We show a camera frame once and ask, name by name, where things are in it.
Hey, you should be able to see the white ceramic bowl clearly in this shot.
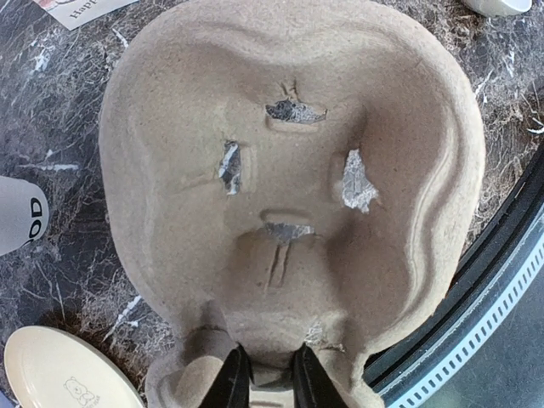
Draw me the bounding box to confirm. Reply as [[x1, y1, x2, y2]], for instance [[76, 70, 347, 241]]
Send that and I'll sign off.
[[462, 0, 533, 18]]

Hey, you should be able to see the brown pulp cup carrier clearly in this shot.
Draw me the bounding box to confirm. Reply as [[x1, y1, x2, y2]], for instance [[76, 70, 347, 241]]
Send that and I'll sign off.
[[99, 1, 485, 407]]

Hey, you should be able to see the white slotted cable duct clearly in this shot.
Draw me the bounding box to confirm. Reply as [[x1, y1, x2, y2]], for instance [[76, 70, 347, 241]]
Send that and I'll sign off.
[[390, 238, 543, 408]]

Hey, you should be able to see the white cream bear paper bag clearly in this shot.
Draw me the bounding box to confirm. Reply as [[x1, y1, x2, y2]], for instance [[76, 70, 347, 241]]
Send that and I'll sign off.
[[36, 0, 137, 31]]

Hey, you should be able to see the white cup holding straws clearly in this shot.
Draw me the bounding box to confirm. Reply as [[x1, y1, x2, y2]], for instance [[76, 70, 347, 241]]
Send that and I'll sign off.
[[0, 176, 49, 256]]

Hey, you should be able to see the beige round plate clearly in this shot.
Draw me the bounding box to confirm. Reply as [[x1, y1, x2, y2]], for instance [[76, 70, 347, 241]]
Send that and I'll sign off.
[[3, 326, 144, 407]]

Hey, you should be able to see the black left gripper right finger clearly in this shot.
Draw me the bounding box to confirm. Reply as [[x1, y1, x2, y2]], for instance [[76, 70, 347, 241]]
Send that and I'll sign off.
[[292, 343, 347, 408]]

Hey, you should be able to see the black front table rail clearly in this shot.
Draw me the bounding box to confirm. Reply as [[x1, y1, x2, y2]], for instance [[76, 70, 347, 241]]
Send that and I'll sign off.
[[363, 146, 543, 392]]

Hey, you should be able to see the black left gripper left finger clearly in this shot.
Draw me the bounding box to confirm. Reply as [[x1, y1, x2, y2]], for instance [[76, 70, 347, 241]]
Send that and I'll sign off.
[[199, 344, 251, 408]]

